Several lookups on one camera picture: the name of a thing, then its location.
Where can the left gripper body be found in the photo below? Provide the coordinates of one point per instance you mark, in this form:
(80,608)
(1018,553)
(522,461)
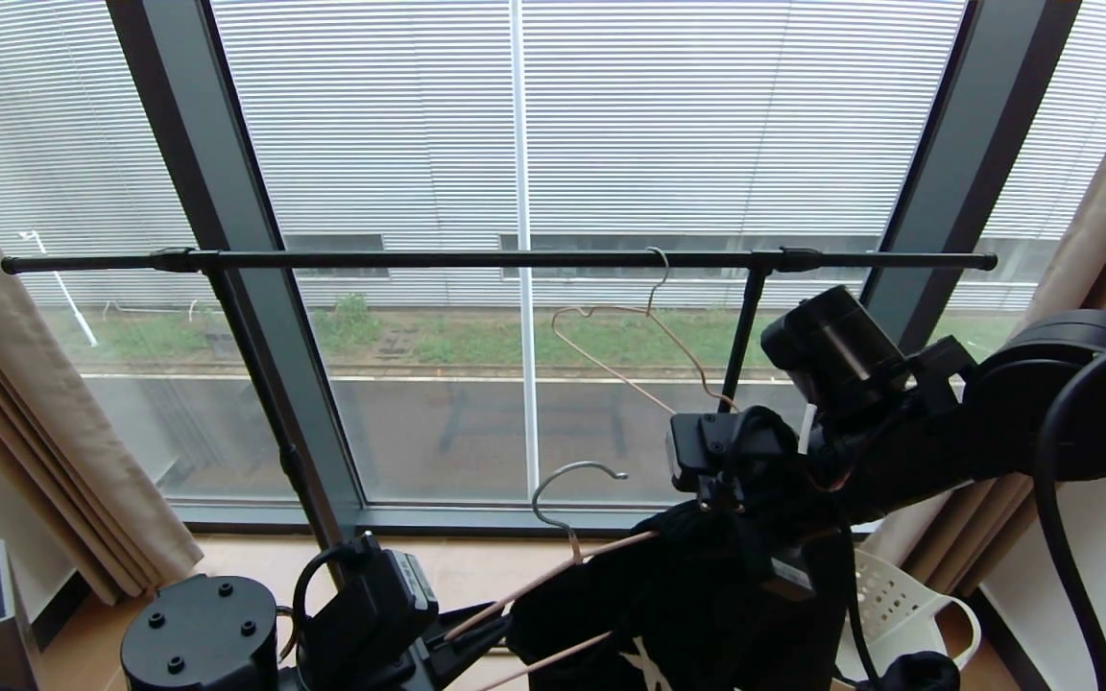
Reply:
(409,677)

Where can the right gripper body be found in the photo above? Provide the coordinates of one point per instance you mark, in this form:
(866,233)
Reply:
(798,518)

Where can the pink clothes hanger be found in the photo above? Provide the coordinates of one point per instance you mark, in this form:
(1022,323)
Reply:
(515,596)
(630,380)

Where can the black shorts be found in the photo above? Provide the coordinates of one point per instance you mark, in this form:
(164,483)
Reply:
(687,614)

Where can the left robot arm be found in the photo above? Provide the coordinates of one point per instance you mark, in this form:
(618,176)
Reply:
(198,633)

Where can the white laundry basket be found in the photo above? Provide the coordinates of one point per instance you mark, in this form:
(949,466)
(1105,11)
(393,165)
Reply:
(899,595)

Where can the heap of clothes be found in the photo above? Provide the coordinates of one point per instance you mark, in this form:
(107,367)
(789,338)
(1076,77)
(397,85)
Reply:
(913,672)

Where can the black clothes rack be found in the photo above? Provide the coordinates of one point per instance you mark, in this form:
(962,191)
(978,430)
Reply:
(371,259)

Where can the window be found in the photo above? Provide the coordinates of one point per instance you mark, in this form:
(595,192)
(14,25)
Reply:
(659,125)

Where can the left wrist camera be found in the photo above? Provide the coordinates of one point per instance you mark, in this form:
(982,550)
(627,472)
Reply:
(371,605)

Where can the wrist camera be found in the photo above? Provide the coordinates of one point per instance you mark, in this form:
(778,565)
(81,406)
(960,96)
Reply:
(707,446)
(371,605)

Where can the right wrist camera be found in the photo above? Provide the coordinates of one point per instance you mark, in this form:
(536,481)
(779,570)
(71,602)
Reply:
(707,446)

